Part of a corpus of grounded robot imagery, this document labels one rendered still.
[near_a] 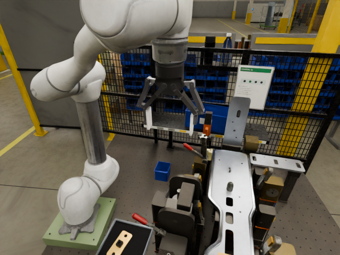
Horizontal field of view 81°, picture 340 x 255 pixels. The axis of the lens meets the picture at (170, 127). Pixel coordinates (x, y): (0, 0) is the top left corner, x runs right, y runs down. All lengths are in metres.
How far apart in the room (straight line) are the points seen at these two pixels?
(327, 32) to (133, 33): 1.35
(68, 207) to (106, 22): 0.96
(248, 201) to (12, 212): 2.30
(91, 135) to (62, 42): 2.04
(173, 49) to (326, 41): 1.20
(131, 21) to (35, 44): 2.91
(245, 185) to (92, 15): 1.01
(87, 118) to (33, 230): 1.62
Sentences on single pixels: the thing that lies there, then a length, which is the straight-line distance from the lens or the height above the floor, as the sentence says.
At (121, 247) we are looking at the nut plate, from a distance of 0.72.
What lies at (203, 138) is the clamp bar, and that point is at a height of 1.21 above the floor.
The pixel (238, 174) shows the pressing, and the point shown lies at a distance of 1.18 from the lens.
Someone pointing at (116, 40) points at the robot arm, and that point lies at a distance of 0.33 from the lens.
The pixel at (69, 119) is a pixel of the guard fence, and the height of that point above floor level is 0.31.
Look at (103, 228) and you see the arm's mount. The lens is 1.27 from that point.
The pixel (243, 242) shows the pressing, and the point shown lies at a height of 1.00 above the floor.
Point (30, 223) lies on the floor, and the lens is 2.51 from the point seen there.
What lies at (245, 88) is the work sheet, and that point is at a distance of 1.51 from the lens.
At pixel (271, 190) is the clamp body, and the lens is 1.16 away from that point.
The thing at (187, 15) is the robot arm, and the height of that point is 1.77.
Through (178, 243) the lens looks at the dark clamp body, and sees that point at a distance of 0.81.
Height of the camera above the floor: 1.79
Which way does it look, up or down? 31 degrees down
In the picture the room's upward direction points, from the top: straight up
